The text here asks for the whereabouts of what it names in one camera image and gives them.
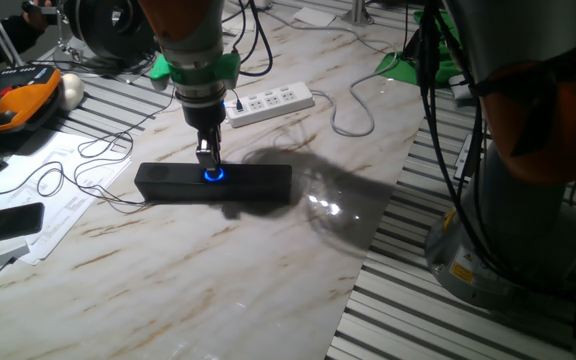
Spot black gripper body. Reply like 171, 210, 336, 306
182, 97, 227, 135

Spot upright aluminium post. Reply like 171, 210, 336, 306
341, 0, 375, 26

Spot white printed paper sheets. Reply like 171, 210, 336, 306
0, 132, 133, 266

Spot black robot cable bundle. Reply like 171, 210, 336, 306
220, 0, 519, 281

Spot orange black teach pendant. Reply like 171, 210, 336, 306
0, 64, 64, 137

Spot white cloth piece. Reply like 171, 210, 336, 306
450, 74, 474, 101

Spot dark handheld phone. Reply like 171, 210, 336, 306
401, 28, 429, 62

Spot black smartphone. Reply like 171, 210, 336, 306
0, 202, 46, 248

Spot green cloth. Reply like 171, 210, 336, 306
375, 7, 469, 90

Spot marble pattern board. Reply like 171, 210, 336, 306
0, 0, 437, 360

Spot thin black speaker cable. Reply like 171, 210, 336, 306
0, 87, 244, 214

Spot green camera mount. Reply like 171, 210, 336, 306
148, 52, 242, 91

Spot white paper card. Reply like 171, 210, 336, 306
292, 6, 338, 28

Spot white power strip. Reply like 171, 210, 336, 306
224, 81, 316, 129

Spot white computer mouse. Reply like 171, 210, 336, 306
59, 73, 86, 112

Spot operator hand with dark sleeve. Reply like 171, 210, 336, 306
21, 0, 58, 30

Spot grey power strip cable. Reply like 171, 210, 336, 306
262, 8, 400, 139

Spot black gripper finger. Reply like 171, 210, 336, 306
195, 128, 215, 169
211, 127, 223, 173

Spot black speaker bar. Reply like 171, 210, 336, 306
134, 161, 293, 205

